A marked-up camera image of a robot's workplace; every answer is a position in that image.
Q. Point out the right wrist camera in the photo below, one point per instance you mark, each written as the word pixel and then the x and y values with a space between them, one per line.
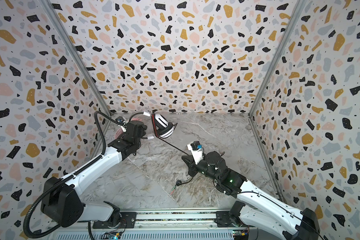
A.
pixel 197 151

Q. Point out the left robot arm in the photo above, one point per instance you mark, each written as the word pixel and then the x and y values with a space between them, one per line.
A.
pixel 60 199

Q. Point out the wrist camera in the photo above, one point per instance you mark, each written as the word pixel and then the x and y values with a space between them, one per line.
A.
pixel 121 121
pixel 197 151

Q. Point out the white black headphones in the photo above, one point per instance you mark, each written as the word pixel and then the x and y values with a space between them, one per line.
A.
pixel 161 126

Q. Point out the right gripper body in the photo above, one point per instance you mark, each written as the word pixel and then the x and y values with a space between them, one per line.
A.
pixel 190 163

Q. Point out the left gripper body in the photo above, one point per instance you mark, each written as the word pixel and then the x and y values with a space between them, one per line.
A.
pixel 138 144

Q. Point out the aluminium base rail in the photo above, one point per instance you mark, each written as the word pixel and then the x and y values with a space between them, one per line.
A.
pixel 186 224

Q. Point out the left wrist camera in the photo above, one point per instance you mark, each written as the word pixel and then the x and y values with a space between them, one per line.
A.
pixel 121 121

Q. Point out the pink headphones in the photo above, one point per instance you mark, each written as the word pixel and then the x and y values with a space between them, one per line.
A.
pixel 131 130

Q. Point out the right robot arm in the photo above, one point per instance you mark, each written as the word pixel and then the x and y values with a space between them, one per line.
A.
pixel 253 206

